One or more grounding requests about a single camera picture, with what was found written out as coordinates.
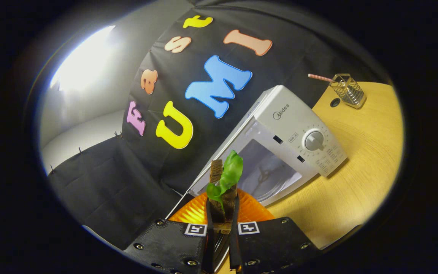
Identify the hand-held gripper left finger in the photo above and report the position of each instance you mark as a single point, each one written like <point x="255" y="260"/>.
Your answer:
<point x="173" y="247"/>

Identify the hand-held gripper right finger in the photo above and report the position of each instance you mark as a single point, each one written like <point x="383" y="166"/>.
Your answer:
<point x="272" y="247"/>

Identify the toast sandwich with lettuce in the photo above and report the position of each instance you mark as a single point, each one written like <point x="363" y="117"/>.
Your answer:
<point x="222" y="182"/>

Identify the white microwave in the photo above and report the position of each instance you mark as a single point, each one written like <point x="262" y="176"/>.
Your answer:
<point x="291" y="125"/>

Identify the glass turntable plate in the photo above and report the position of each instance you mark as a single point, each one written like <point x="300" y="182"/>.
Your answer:
<point x="272" y="179"/>

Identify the striped pink straw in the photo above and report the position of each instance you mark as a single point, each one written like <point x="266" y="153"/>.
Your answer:
<point x="319" y="77"/>

